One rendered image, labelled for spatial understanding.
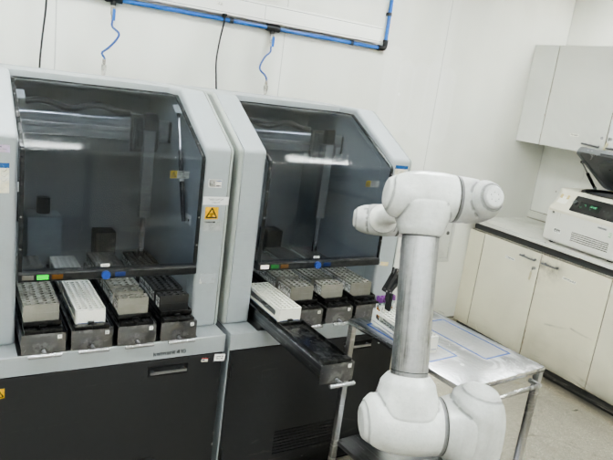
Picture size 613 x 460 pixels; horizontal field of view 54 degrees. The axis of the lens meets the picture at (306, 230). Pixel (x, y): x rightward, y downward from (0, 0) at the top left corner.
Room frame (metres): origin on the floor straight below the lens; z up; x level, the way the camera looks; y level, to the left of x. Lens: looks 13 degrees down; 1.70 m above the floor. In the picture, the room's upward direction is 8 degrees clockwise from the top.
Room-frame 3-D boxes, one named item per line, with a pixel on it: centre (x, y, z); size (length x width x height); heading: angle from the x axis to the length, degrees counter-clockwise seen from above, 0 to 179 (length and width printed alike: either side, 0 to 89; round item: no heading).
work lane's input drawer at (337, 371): (2.15, 0.00, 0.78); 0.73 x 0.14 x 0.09; 32
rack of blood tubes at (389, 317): (2.15, -0.42, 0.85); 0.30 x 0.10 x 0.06; 29
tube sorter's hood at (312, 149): (2.65, 0.05, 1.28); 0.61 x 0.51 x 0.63; 122
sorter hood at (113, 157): (2.20, 0.78, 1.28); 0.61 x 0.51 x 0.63; 122
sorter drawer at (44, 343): (2.07, 0.97, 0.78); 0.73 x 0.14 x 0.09; 32
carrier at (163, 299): (2.12, 0.46, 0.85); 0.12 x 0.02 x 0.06; 122
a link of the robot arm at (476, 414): (1.49, -0.52, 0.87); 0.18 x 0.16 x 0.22; 97
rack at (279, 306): (2.30, 0.10, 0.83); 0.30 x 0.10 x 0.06; 32
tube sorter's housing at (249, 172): (2.82, 0.15, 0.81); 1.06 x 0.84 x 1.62; 32
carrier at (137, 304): (2.04, 0.59, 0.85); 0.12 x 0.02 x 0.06; 123
